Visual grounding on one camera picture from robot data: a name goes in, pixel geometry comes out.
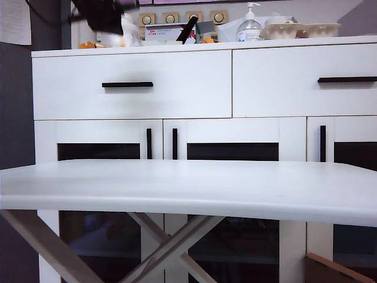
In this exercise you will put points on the white box with red print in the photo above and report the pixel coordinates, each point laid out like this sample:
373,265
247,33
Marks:
161,34

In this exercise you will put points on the grey small box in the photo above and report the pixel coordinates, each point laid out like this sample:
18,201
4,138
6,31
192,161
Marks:
206,28

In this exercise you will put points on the purple wall picture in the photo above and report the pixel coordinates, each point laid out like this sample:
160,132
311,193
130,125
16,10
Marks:
206,1

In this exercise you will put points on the white cabinet drawer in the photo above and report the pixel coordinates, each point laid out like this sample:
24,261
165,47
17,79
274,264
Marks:
271,88
191,88

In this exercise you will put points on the beige paper egg carton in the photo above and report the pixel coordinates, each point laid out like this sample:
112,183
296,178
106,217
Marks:
324,30
282,31

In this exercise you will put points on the brown cardboard sheet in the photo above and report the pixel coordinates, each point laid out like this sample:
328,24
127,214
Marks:
324,271

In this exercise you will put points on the black slanted stick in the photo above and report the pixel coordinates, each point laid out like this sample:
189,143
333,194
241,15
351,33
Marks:
187,31

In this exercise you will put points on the white glass-panel cabinet door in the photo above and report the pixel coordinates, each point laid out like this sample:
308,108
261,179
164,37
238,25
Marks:
94,131
353,129
235,129

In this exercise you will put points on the beige wall dial switch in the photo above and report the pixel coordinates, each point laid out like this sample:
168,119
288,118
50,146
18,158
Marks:
194,16
171,18
219,17
147,19

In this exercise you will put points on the clear pump sanitizer bottle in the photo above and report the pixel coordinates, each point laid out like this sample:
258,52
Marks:
249,29

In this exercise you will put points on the white sideboard cabinet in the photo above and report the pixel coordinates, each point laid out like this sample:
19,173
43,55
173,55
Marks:
176,47

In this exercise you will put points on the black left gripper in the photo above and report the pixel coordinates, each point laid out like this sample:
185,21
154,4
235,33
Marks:
106,14

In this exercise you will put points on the white translucent plastic container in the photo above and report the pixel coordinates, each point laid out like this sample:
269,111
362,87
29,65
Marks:
129,36

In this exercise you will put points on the white plastic bag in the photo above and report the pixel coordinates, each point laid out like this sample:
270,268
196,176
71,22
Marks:
227,31

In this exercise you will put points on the light wooden table leg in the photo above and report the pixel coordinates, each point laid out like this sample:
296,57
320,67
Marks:
148,226
44,246
188,240

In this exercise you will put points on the white paper sheet on wall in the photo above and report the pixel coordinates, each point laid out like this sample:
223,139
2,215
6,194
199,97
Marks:
14,20

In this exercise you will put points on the orange toy pieces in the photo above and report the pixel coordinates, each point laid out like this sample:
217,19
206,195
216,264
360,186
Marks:
88,45
209,40

